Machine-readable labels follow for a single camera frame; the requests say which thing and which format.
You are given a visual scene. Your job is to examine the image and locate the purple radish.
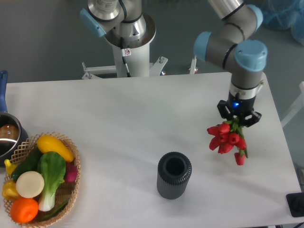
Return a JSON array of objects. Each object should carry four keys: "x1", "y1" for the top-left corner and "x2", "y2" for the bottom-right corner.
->
[{"x1": 64, "y1": 162, "x2": 78, "y2": 183}]

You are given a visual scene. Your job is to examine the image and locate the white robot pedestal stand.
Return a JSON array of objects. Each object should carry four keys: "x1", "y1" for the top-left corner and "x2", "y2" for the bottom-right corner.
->
[{"x1": 81, "y1": 40, "x2": 198, "y2": 80}]

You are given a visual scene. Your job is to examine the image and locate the orange fruit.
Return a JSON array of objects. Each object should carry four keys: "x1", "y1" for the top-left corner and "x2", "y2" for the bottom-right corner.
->
[{"x1": 10, "y1": 198, "x2": 38, "y2": 223}]

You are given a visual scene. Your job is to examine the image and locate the green bok choy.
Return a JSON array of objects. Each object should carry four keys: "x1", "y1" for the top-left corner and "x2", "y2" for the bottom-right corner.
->
[{"x1": 38, "y1": 152, "x2": 66, "y2": 212}]

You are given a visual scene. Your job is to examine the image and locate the red tulip bouquet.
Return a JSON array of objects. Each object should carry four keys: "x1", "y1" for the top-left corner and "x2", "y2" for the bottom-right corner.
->
[{"x1": 207, "y1": 80, "x2": 265, "y2": 166}]

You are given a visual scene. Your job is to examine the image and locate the blue handled saucepan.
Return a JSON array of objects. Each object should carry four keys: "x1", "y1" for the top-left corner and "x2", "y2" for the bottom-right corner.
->
[{"x1": 0, "y1": 70, "x2": 28, "y2": 168}]

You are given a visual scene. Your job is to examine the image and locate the yellow bell pepper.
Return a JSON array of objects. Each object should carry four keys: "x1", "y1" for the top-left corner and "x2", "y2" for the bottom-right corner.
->
[{"x1": 2, "y1": 180, "x2": 20, "y2": 201}]

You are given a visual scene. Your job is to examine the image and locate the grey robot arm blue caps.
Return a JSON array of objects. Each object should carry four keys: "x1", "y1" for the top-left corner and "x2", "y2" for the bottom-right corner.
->
[{"x1": 80, "y1": 0, "x2": 267, "y2": 127}]

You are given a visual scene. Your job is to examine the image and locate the dark grey ribbed vase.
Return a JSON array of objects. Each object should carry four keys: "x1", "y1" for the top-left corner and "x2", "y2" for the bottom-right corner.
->
[{"x1": 156, "y1": 152, "x2": 192, "y2": 200}]

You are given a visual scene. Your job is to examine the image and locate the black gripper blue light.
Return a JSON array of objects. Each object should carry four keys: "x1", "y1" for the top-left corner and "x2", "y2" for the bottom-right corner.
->
[{"x1": 217, "y1": 94, "x2": 262, "y2": 127}]

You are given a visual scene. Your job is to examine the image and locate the yellow squash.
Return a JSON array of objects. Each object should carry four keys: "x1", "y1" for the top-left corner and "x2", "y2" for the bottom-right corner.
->
[{"x1": 37, "y1": 135, "x2": 74, "y2": 162}]

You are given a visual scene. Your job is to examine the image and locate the cream round disc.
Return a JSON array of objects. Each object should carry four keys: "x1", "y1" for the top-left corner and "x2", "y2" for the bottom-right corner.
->
[{"x1": 16, "y1": 171, "x2": 44, "y2": 198}]

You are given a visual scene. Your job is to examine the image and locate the green chilli pepper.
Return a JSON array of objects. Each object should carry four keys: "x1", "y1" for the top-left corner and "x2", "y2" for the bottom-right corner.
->
[{"x1": 37, "y1": 200, "x2": 68, "y2": 222}]

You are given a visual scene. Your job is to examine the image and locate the dark green cucumber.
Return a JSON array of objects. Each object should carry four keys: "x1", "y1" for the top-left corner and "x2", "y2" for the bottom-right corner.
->
[{"x1": 11, "y1": 147, "x2": 43, "y2": 182}]

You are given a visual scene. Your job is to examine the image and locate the small yellow gourd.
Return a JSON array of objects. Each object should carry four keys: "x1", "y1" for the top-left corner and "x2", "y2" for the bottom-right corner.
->
[{"x1": 4, "y1": 159, "x2": 17, "y2": 176}]

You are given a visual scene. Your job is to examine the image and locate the black device at table edge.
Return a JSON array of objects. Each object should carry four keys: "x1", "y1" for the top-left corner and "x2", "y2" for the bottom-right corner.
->
[{"x1": 286, "y1": 192, "x2": 304, "y2": 218}]

